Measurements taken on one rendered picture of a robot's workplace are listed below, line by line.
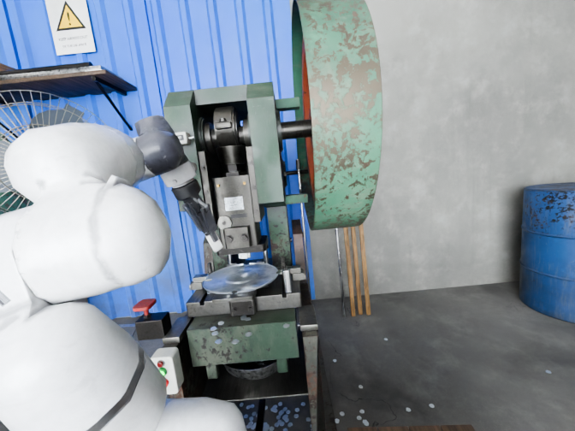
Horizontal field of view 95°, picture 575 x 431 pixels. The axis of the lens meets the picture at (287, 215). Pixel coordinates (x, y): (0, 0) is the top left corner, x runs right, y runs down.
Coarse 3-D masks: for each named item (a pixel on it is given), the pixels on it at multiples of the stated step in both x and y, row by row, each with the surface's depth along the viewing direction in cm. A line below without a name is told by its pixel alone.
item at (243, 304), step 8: (216, 296) 88; (224, 296) 87; (232, 296) 87; (240, 296) 86; (248, 296) 86; (232, 304) 99; (240, 304) 99; (248, 304) 99; (232, 312) 99; (240, 312) 99; (248, 312) 99; (256, 312) 100
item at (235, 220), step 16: (224, 176) 107; (240, 176) 101; (224, 192) 102; (240, 192) 102; (224, 208) 102; (240, 208) 102; (224, 224) 101; (240, 224) 103; (256, 224) 104; (224, 240) 105; (240, 240) 101; (256, 240) 105
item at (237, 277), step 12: (240, 264) 116; (252, 264) 115; (264, 264) 114; (216, 276) 105; (228, 276) 102; (240, 276) 101; (252, 276) 100; (264, 276) 100; (276, 276) 99; (204, 288) 95; (216, 288) 94; (228, 288) 93; (240, 288) 92; (252, 288) 89
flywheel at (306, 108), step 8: (304, 48) 103; (304, 56) 108; (304, 64) 112; (304, 72) 116; (304, 80) 120; (304, 88) 123; (304, 96) 126; (304, 104) 129; (304, 112) 131; (312, 152) 135; (312, 160) 134; (312, 168) 133; (312, 176) 131; (312, 184) 128; (312, 192) 127
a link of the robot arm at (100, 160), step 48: (48, 144) 27; (96, 144) 31; (48, 192) 27; (96, 192) 26; (144, 192) 30; (48, 240) 23; (96, 240) 24; (144, 240) 26; (48, 288) 24; (96, 288) 26
